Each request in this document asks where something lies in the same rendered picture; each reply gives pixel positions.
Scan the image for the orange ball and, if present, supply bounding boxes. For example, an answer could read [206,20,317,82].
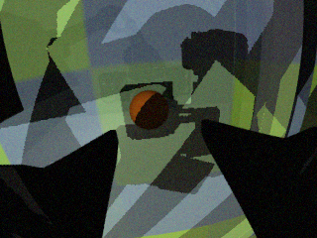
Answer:
[130,90,167,130]

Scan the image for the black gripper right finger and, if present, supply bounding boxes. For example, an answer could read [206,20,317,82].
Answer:
[202,120,317,238]

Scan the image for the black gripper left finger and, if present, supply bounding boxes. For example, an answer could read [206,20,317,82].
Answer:
[0,130,119,238]

